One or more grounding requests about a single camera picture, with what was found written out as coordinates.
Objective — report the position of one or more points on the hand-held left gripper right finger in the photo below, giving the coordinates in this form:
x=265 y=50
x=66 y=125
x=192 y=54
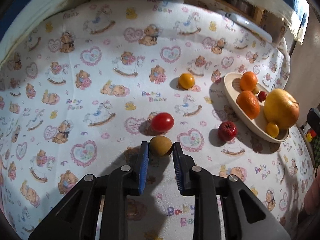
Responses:
x=177 y=170

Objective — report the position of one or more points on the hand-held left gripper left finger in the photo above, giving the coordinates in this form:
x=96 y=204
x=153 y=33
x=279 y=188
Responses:
x=143 y=167

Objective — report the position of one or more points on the tan round fruit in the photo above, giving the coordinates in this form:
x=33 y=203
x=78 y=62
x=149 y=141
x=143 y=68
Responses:
x=160 y=146

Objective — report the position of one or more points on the small red apple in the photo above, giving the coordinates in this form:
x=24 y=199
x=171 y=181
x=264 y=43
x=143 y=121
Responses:
x=227 y=130

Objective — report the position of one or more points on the cream round plate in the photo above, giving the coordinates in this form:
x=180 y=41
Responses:
x=255 y=127

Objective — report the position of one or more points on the orange mandarin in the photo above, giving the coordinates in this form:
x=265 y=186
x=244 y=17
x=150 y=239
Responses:
x=248 y=105
x=248 y=80

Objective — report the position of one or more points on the small yellow oval tomato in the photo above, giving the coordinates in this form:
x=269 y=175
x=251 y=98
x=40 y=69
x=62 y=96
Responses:
x=272 y=129

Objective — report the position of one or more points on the small olive green fruit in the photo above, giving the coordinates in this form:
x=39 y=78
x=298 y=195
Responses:
x=255 y=90

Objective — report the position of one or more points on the small red cherry tomato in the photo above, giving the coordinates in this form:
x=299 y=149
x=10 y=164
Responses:
x=262 y=96

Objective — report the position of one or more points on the large yellow apple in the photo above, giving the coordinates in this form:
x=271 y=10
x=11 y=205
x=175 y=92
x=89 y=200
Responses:
x=281 y=108

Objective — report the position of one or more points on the bear print blanket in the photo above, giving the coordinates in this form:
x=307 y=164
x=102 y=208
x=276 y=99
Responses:
x=100 y=92

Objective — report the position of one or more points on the small yellow-orange kumquat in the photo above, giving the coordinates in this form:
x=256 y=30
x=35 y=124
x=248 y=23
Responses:
x=186 y=80

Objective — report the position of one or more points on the yellow toy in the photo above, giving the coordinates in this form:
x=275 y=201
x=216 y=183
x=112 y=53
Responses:
x=310 y=136

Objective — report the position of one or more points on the white oblong device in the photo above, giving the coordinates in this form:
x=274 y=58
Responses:
x=250 y=26

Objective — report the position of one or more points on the cardboard box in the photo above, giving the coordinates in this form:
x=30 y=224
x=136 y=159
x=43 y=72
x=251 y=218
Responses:
x=273 y=27

